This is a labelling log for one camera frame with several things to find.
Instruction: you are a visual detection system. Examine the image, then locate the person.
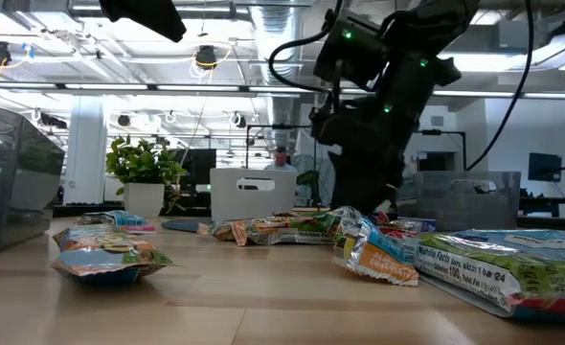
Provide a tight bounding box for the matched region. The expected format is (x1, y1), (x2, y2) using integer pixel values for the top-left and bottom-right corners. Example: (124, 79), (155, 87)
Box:
(263, 146), (298, 173)

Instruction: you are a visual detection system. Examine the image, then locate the red granola bar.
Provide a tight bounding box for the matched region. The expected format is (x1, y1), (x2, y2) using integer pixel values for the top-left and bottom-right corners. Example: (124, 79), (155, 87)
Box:
(418, 272), (565, 324)

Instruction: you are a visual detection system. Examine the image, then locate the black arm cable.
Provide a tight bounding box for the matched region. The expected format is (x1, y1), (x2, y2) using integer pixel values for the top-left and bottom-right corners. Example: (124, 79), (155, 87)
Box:
(463, 0), (537, 173)

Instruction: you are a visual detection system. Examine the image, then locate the silver ventilation duct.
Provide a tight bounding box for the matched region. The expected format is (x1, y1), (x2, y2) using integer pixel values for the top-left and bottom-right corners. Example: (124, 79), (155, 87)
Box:
(250, 4), (304, 145)

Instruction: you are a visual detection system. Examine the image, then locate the orange blue green granola bar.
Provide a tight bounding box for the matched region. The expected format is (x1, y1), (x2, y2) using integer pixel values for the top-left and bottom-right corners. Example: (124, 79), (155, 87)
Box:
(331, 206), (420, 288)
(51, 224), (174, 285)

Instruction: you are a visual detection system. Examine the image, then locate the white pillar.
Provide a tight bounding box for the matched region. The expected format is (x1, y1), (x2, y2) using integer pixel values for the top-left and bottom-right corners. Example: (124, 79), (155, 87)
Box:
(63, 95), (108, 206)

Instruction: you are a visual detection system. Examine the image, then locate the white plastic bin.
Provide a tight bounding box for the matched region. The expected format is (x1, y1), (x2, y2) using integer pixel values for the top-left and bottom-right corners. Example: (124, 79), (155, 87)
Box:
(210, 167), (299, 223)

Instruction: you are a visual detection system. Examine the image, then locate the green plant in white pot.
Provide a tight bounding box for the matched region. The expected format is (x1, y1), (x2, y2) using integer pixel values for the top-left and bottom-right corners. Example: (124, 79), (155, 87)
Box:
(104, 135), (189, 219)

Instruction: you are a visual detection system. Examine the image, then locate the grey plastic bin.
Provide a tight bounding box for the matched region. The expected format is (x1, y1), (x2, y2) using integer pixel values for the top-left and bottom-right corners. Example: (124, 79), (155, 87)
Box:
(0, 103), (66, 256)
(415, 171), (522, 233)

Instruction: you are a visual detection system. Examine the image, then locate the black aluminium table frame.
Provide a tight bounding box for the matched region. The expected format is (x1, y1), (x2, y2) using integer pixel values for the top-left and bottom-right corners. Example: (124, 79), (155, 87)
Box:
(51, 200), (565, 233)

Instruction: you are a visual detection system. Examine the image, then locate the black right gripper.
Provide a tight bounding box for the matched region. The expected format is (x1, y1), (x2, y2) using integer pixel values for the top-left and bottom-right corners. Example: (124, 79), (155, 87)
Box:
(309, 92), (421, 218)

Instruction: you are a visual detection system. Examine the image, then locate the black wall monitor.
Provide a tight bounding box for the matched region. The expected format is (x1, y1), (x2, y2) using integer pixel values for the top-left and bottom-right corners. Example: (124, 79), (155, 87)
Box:
(528, 151), (563, 183)

